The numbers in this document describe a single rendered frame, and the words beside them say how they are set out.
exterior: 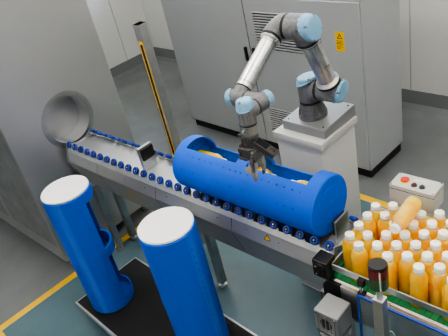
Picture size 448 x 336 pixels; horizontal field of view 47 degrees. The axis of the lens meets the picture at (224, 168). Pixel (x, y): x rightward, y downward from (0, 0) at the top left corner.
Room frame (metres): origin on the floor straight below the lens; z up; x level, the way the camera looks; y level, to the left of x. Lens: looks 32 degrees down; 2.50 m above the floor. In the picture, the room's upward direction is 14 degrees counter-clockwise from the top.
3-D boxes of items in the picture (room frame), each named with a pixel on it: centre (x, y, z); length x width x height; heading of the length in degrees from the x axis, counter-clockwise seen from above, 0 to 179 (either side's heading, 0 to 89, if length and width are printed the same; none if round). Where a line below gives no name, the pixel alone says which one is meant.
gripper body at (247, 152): (1.88, -0.13, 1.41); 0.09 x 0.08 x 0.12; 48
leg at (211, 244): (2.57, 0.19, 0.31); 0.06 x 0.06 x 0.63; 40
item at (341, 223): (1.73, -0.43, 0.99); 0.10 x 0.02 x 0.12; 130
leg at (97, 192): (3.23, 0.94, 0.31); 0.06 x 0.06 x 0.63; 40
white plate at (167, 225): (1.99, 0.34, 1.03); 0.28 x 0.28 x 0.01
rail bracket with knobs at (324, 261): (1.57, -0.31, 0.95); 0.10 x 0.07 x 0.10; 130
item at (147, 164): (2.74, 0.43, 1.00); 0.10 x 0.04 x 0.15; 130
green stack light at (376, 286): (1.20, -0.41, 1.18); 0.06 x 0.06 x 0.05
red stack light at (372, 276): (1.20, -0.41, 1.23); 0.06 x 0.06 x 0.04
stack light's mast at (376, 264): (1.20, -0.41, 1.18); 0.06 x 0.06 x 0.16
